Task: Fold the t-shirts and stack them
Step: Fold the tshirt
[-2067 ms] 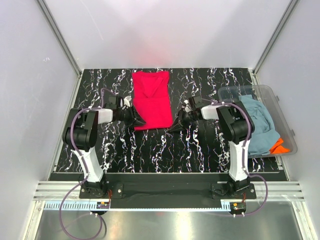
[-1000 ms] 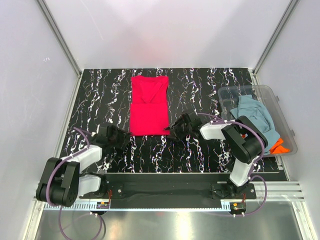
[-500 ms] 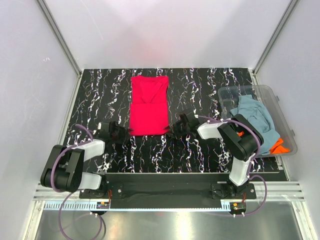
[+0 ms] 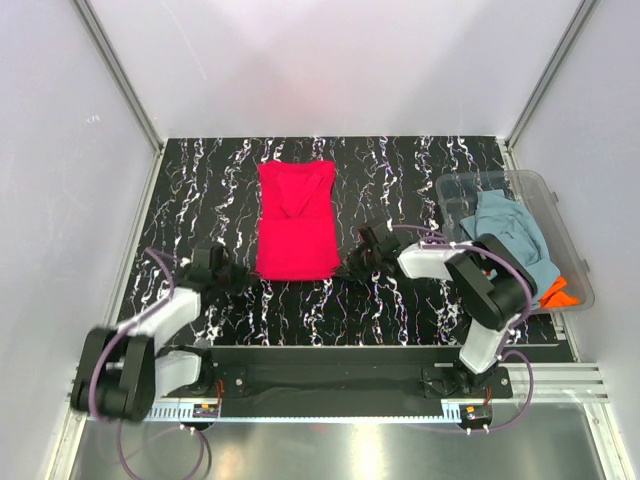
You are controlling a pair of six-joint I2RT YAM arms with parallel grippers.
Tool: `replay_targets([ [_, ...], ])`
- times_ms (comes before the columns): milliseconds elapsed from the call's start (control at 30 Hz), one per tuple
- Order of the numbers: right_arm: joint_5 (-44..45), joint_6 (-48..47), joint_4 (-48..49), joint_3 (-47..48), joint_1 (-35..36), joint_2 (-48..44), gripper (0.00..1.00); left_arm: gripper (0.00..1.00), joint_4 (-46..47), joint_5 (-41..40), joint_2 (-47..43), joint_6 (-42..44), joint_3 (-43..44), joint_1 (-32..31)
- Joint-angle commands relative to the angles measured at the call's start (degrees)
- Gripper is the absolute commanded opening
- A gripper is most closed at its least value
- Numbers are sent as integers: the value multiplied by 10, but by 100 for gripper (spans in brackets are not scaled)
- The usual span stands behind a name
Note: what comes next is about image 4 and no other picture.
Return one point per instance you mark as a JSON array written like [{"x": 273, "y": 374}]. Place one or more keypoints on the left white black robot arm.
[{"x": 125, "y": 368}]

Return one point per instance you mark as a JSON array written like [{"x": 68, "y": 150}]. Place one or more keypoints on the right aluminium frame post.
[{"x": 560, "y": 54}]

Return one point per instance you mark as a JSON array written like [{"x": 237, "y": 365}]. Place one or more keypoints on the pink red t shirt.
[{"x": 297, "y": 239}]

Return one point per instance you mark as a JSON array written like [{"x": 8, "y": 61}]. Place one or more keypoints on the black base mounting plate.
[{"x": 328, "y": 406}]

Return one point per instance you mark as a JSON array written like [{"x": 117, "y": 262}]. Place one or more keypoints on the grey blue t shirt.
[{"x": 515, "y": 227}]

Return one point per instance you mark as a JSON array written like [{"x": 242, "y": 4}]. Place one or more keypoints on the left aluminium frame post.
[{"x": 108, "y": 54}]

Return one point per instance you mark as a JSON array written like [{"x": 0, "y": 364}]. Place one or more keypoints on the aluminium frame post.
[
  {"x": 560, "y": 54},
  {"x": 108, "y": 54}
]

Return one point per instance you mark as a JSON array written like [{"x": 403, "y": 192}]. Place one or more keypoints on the left orange connector block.
[{"x": 206, "y": 410}]

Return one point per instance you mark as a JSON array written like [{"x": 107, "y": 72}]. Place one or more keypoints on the orange t shirt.
[{"x": 557, "y": 297}]

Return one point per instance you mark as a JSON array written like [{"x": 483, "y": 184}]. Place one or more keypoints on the clear plastic bin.
[{"x": 458, "y": 199}]

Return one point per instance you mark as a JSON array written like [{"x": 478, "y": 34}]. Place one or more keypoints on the aluminium rail crossbar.
[{"x": 565, "y": 385}]

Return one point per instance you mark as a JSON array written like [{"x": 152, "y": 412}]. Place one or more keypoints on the black marble pattern mat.
[{"x": 208, "y": 190}]

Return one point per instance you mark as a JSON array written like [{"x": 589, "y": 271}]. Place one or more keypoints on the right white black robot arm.
[{"x": 494, "y": 288}]

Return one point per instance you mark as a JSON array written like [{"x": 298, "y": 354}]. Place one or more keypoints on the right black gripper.
[{"x": 351, "y": 266}]

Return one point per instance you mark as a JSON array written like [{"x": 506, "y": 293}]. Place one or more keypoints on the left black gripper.
[{"x": 244, "y": 279}]

